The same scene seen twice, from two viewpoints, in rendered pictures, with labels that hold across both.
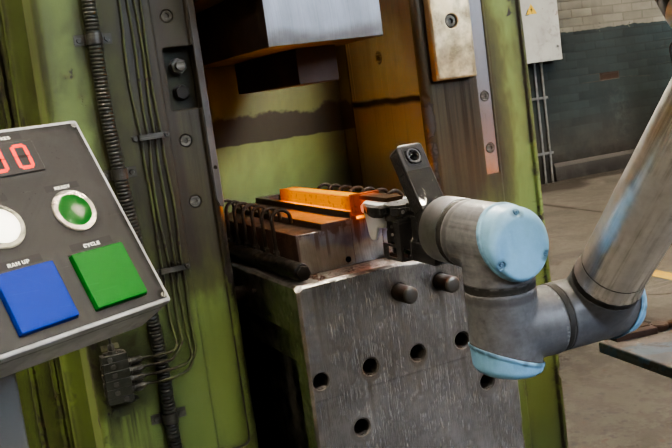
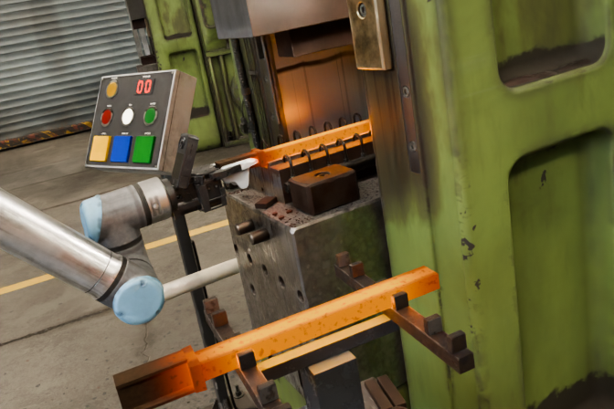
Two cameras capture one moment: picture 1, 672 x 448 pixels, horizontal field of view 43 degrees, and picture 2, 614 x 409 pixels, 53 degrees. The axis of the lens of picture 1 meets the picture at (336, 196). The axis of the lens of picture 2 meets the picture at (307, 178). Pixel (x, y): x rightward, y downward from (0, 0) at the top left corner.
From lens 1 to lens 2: 2.00 m
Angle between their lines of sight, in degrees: 88
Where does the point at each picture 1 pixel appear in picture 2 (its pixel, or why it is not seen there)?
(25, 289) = (118, 144)
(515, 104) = (439, 108)
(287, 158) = not seen: hidden behind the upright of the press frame
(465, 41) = (372, 33)
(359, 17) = (242, 22)
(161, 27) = not seen: hidden behind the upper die
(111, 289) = (138, 156)
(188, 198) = (270, 113)
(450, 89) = (377, 78)
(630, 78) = not seen: outside the picture
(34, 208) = (140, 111)
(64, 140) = (165, 79)
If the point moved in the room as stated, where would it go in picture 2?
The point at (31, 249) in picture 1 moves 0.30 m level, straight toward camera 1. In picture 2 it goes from (131, 129) to (17, 155)
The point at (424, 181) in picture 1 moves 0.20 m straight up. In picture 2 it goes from (178, 162) to (154, 66)
